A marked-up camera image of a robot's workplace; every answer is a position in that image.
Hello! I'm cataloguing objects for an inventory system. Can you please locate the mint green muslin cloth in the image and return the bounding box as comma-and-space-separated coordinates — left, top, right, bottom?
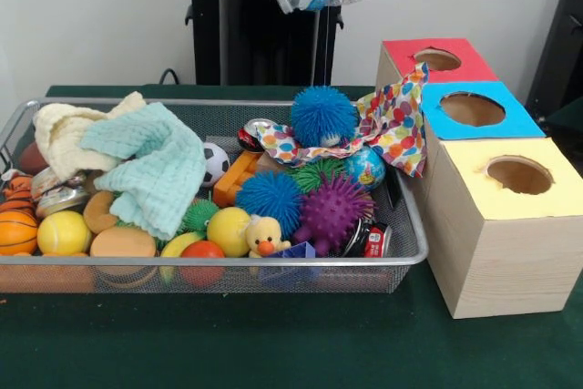
79, 101, 207, 240

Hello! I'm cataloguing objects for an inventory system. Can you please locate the dark green side table cloth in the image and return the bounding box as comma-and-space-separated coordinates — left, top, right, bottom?
544, 97, 583, 133

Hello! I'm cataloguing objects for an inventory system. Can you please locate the black chair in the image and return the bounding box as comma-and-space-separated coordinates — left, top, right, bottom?
521, 0, 583, 119

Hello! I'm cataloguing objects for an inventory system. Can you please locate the yellow ball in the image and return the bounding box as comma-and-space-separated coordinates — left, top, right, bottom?
36, 210, 92, 255

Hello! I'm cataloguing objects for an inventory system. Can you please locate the purple spiky toy with eyes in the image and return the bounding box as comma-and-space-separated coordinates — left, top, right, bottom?
293, 172, 377, 257

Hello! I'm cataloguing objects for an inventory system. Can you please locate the green spiky ball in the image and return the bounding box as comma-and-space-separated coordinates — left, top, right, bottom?
291, 160, 347, 192

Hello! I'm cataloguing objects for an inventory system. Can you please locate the shallow clear mesh bin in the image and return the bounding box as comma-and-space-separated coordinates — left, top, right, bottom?
0, 96, 428, 295

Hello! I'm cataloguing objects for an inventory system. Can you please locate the cream yellow cloth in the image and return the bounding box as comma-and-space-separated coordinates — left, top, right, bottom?
32, 90, 147, 180

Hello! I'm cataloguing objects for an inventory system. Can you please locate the black white soccer ball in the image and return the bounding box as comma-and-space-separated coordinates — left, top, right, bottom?
202, 141, 231, 189

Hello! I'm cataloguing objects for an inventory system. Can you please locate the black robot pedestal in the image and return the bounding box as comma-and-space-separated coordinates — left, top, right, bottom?
175, 0, 368, 87

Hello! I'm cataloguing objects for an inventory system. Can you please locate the yellow plush duck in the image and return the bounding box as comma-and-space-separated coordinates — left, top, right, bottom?
244, 216, 292, 259

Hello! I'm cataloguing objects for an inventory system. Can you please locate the large polka dot cloth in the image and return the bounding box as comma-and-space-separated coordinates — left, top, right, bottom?
254, 60, 430, 179

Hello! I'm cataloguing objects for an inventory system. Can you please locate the large blue fuzzy spiky ball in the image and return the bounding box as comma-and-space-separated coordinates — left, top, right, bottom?
290, 5, 359, 148

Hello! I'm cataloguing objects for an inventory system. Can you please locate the orange toy basketball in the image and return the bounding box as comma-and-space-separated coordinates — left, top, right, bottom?
0, 210, 38, 257

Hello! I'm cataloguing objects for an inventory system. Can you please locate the wooden box with three holes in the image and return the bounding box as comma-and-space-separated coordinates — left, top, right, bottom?
375, 36, 583, 320

